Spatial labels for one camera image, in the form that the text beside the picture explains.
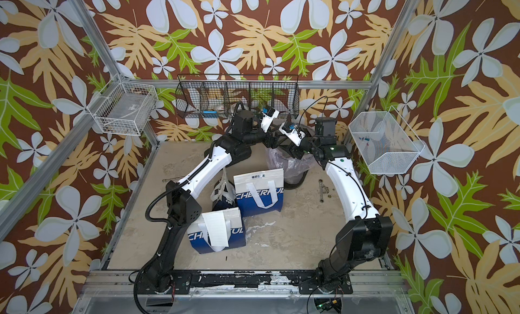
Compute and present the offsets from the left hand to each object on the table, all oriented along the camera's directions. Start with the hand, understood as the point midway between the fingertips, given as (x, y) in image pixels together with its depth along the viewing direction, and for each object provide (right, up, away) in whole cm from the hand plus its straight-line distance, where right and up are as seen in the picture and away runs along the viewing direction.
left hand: (284, 127), depth 80 cm
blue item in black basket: (-32, +9, +9) cm, 35 cm away
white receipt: (-25, -35, -14) cm, 45 cm away
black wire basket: (-31, +19, +18) cm, 41 cm away
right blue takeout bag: (-10, -26, -1) cm, 28 cm away
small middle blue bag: (-25, -31, +2) cm, 40 cm away
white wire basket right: (+43, -6, +3) cm, 44 cm away
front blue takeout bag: (-18, -42, -8) cm, 46 cm away
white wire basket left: (-68, +10, +6) cm, 69 cm away
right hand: (0, -4, -2) cm, 4 cm away
